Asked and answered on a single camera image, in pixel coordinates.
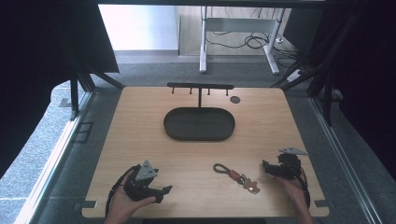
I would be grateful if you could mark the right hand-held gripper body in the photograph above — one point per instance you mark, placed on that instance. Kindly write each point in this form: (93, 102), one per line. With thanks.
(288, 166)

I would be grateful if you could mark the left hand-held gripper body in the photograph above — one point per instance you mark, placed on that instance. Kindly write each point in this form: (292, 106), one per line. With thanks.
(139, 186)

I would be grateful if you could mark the black key rack with tray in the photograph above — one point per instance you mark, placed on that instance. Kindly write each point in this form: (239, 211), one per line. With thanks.
(199, 123)

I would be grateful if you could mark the person's left hand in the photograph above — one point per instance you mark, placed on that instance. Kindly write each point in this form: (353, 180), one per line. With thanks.
(124, 203)

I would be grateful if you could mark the person's right hand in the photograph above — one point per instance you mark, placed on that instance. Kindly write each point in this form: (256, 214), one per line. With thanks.
(291, 189)

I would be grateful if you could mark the dark round table grommet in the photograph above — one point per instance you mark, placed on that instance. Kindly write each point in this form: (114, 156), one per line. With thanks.
(235, 100)

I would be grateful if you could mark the black metal stand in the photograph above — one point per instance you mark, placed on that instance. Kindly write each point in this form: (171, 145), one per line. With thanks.
(77, 93)
(323, 90)

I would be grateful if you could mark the white power strip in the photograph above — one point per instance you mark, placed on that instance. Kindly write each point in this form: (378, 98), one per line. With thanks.
(294, 75)

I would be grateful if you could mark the black curtain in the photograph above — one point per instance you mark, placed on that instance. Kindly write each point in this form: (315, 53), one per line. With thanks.
(37, 62)
(361, 62)

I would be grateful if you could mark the aluminium frame rail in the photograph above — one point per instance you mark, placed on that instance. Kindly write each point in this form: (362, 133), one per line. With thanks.
(53, 158)
(342, 158)

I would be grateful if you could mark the white metal desk frame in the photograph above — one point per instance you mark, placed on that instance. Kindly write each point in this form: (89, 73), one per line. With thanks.
(239, 25)

